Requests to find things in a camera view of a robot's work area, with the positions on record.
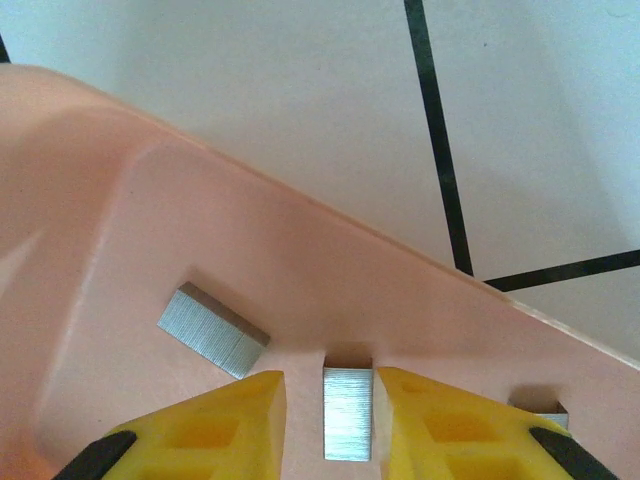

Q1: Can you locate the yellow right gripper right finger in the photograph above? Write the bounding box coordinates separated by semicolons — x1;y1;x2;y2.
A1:
377;367;619;480

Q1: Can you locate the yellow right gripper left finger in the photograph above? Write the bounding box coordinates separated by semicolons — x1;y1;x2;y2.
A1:
52;370;287;480

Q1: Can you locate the silver staple strip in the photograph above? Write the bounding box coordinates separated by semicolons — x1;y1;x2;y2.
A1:
157;282;271;379
508;397;570;431
322;367;375;461

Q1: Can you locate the pink plastic tray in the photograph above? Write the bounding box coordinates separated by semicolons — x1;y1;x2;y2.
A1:
0;63;640;480

